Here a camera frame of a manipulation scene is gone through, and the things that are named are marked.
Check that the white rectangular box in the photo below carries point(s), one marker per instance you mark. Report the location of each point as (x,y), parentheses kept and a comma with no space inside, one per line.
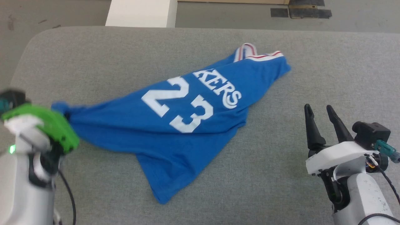
(140,12)

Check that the large black floor patch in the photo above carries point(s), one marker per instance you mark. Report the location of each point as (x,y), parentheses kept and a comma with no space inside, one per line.
(309,11)

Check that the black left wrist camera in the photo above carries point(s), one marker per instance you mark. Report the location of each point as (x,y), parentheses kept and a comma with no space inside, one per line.
(14,100)

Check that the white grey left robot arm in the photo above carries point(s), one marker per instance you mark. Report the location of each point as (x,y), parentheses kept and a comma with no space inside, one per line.
(22,187)

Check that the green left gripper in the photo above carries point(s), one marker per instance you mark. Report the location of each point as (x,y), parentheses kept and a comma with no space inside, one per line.
(53,123)

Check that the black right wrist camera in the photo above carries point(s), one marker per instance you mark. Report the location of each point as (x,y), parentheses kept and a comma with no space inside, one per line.
(372,132)

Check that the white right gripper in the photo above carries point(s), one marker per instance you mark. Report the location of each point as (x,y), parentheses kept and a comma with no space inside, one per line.
(340,156)

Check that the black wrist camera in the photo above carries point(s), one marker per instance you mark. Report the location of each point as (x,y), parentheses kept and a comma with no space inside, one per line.
(14,100)
(372,132)

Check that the blue basketball jersey white trim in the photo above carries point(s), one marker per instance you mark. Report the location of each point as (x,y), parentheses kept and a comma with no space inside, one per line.
(187,140)

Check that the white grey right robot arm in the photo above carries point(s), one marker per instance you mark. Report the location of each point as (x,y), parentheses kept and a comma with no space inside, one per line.
(365,200)

